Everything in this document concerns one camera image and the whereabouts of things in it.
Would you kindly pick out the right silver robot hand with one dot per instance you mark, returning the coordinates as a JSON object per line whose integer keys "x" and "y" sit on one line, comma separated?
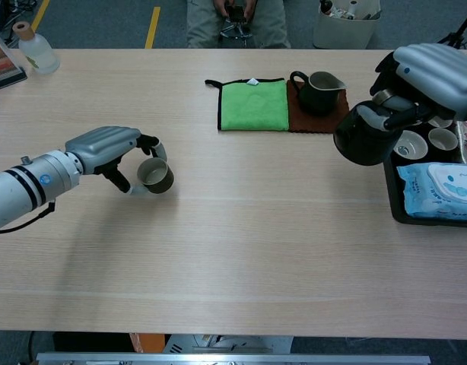
{"x": 439, "y": 76}

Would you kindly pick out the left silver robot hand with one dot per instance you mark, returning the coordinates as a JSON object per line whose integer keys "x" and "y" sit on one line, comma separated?
{"x": 100, "y": 146}

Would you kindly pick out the dark teacup beige inside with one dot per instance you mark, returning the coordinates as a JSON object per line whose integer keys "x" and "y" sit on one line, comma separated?
{"x": 161, "y": 182}

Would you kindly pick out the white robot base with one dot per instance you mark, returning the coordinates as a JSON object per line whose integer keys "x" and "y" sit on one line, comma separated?
{"x": 226, "y": 344}

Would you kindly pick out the large beige teacup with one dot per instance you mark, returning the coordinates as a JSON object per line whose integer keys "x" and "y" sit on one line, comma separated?
{"x": 410, "y": 146}

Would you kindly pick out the black tripod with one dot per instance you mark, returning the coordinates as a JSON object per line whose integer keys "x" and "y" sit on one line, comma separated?
{"x": 456, "y": 38}

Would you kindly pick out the beige storage bin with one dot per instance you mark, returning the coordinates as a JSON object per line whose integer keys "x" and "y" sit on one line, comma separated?
{"x": 344, "y": 32}

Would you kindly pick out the glass bottle wooden cap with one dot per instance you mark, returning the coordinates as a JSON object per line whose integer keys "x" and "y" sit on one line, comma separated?
{"x": 39, "y": 55}

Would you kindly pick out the blue wet wipes pack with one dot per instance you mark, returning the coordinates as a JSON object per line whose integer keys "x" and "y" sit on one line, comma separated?
{"x": 427, "y": 194}

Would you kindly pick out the black pitcher beige inside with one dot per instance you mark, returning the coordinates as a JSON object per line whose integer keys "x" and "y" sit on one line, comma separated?
{"x": 317, "y": 102}

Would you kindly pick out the brown cloth mat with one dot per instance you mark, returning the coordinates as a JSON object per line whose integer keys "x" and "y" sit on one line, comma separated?
{"x": 313, "y": 123}

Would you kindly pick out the black plastic tray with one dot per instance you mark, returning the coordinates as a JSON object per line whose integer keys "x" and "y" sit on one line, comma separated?
{"x": 395, "y": 205}

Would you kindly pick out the green cloth black trim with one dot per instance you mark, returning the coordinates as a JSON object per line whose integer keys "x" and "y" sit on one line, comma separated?
{"x": 252, "y": 106}

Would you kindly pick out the person in khaki trousers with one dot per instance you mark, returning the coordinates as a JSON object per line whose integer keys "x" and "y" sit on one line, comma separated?
{"x": 203, "y": 26}

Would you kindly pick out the metal chair base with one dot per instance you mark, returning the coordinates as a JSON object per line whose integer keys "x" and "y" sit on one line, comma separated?
{"x": 233, "y": 30}

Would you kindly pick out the dark handheld phone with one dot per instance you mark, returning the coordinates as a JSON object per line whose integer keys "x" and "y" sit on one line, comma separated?
{"x": 235, "y": 12}

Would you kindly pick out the orange object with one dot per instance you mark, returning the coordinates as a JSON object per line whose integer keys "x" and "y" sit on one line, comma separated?
{"x": 150, "y": 342}

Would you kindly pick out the aluminium rail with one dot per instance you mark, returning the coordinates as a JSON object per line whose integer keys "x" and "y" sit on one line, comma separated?
{"x": 233, "y": 359}

